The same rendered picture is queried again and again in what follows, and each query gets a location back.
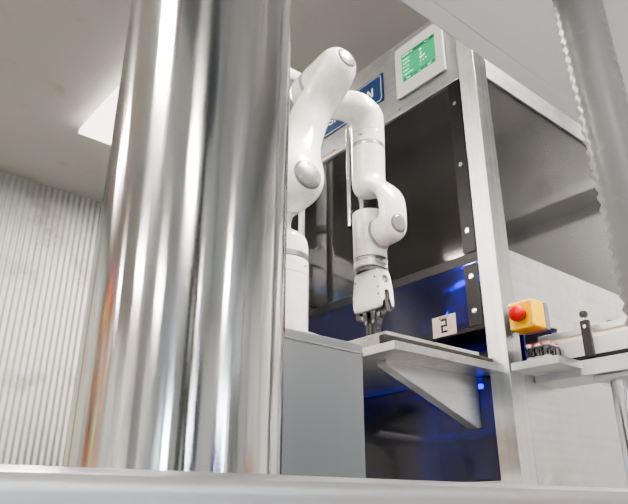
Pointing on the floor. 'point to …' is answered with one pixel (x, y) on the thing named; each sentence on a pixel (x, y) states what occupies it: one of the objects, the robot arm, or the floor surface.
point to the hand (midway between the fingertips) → (373, 333)
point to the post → (495, 274)
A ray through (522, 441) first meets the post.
